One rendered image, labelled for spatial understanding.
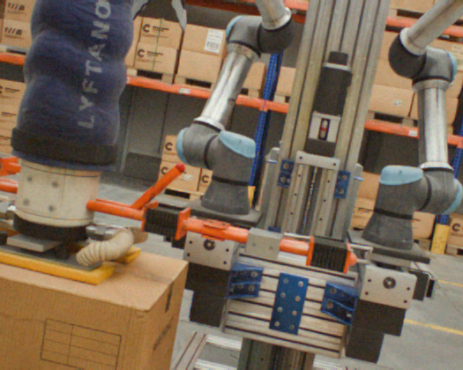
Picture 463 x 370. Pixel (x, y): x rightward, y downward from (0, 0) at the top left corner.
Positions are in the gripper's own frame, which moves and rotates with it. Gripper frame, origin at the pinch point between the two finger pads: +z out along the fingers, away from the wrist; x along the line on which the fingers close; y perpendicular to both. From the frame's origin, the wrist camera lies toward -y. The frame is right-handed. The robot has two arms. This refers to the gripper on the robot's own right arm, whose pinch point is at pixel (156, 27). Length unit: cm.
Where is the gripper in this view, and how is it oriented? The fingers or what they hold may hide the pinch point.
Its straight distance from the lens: 168.6
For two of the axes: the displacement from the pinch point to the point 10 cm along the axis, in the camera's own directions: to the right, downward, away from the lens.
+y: 1.4, -0.9, 9.9
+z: -1.8, 9.8, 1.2
